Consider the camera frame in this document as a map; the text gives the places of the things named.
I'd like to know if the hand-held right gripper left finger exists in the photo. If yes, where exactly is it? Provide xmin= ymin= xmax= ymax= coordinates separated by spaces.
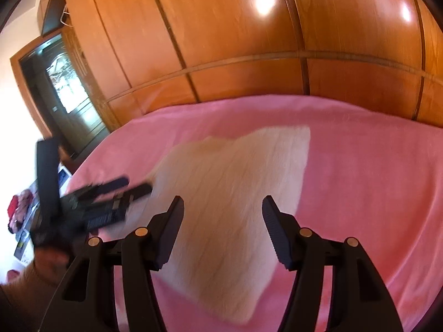
xmin=36 ymin=196 xmax=185 ymax=332

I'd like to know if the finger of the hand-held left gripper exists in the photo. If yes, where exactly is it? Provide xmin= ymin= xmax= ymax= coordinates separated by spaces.
xmin=78 ymin=176 xmax=130 ymax=198
xmin=112 ymin=183 xmax=153 ymax=204

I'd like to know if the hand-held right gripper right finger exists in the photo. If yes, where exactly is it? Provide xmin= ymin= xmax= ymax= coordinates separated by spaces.
xmin=262 ymin=196 xmax=404 ymax=332

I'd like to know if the white knit sweater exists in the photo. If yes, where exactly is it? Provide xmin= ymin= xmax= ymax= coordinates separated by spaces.
xmin=114 ymin=124 xmax=312 ymax=326

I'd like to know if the person's left forearm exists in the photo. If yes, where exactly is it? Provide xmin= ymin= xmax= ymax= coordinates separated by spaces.
xmin=0 ymin=247 xmax=71 ymax=332

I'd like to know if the red cloth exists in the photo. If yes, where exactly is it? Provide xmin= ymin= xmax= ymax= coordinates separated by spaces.
xmin=6 ymin=190 xmax=37 ymax=234

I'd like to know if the pink blanket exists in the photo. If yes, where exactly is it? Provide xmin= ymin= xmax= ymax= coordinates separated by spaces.
xmin=59 ymin=95 xmax=443 ymax=332

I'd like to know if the wooden door with glass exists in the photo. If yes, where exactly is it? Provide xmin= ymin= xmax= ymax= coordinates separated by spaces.
xmin=10 ymin=29 xmax=112 ymax=161

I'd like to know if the wooden wardrobe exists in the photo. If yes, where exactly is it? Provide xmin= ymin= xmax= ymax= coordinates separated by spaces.
xmin=38 ymin=0 xmax=443 ymax=135

